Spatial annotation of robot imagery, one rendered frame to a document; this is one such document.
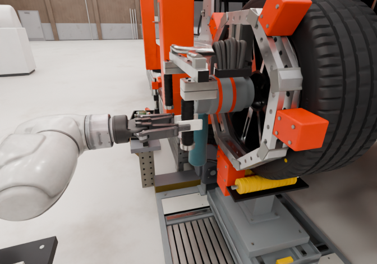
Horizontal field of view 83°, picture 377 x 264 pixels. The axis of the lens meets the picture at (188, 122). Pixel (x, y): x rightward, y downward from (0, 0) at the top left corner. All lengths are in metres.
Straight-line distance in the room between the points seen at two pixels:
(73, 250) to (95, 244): 0.11
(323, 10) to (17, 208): 0.76
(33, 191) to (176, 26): 0.95
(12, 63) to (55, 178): 6.10
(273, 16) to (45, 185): 0.58
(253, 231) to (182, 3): 1.11
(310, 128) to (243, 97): 0.29
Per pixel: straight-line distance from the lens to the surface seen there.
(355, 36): 0.69
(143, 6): 3.07
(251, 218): 1.16
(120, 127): 0.55
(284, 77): 0.56
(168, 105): 0.92
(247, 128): 0.94
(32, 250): 1.11
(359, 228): 1.71
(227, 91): 0.73
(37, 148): 0.45
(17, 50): 6.40
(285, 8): 0.59
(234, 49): 0.57
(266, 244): 1.10
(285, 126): 0.55
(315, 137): 0.56
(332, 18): 0.68
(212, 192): 1.38
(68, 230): 1.55
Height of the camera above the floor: 1.08
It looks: 24 degrees down
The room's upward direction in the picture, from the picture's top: straight up
